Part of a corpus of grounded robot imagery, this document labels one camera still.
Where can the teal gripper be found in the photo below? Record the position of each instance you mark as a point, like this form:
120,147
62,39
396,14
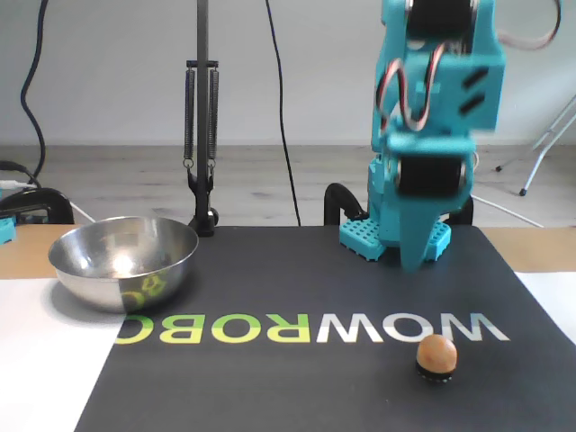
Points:
429,176

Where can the orange ball with black base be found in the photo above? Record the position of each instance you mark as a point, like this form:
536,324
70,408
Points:
436,355

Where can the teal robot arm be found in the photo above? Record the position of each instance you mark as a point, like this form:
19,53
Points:
382,211

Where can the metal bowl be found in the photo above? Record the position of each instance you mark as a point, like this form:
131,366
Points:
90,288

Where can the white folding stand legs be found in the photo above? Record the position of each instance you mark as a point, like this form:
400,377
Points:
537,162

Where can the white paper sheet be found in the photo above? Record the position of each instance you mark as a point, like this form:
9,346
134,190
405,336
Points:
36,360
553,297

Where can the black mat with WOWROBO print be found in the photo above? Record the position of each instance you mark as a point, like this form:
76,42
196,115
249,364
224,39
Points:
270,382

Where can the black coil spring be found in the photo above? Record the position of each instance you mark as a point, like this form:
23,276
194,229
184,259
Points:
189,117
213,117

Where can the black stand pole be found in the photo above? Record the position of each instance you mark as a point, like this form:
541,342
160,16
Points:
203,90

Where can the large black table clamp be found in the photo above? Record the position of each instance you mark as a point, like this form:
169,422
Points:
58,202

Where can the white plug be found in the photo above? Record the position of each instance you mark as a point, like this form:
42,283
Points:
13,183

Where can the teal printed robot part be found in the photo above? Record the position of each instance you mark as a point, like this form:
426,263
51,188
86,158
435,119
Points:
5,229

